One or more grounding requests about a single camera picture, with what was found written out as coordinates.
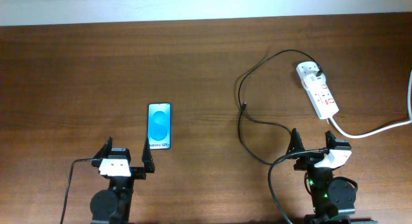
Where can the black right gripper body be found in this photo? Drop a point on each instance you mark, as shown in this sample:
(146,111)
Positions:
(308,161)

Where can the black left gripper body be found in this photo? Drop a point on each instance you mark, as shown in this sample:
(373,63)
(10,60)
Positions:
(138,173)

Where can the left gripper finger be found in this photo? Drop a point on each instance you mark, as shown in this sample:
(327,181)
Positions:
(147,158)
(102,153)

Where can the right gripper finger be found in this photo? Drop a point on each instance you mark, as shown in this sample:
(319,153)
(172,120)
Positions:
(295,145)
(330,140)

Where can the blue Galaxy smartphone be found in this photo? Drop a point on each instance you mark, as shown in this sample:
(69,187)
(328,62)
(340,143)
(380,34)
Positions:
(159,126)

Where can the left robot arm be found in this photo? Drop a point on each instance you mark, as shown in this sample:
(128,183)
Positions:
(113,205)

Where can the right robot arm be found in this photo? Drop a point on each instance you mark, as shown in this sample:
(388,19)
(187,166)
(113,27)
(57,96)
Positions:
(332,197)

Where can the white charger plug adapter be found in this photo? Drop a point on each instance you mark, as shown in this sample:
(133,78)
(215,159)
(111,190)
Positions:
(312,81)

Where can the white power strip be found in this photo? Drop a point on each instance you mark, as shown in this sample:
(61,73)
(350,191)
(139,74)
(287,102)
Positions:
(321,97)

